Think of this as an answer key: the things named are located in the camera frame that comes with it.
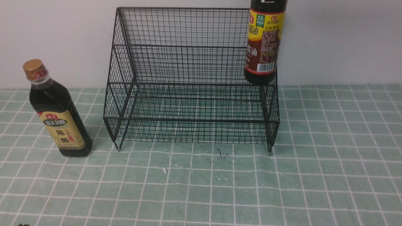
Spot green checkered tablecloth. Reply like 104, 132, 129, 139
0, 84, 402, 226

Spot soy sauce bottle red label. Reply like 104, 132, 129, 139
244, 0, 288, 86

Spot dark vinegar bottle yellow label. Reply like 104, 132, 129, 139
23, 59, 92, 157

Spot black wire mesh rack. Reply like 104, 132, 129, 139
103, 7, 280, 154

